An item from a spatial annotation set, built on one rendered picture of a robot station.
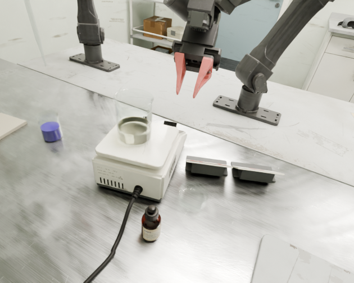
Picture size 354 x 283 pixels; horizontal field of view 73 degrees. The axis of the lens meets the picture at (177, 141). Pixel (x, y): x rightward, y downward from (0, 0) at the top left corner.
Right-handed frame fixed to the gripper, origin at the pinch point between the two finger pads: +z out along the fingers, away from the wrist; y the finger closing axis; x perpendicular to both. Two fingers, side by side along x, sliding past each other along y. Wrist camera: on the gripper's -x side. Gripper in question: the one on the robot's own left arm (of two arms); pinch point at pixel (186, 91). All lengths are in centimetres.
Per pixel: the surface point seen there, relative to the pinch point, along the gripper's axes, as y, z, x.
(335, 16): 98, -197, 177
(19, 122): -37.3, 14.4, 4.7
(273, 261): 20.6, 26.0, -5.8
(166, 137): -0.7, 11.2, -3.4
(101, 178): -9.7, 21.4, -4.0
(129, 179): -4.3, 20.3, -5.3
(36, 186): -21.1, 25.8, -4.0
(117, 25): -112, -122, 151
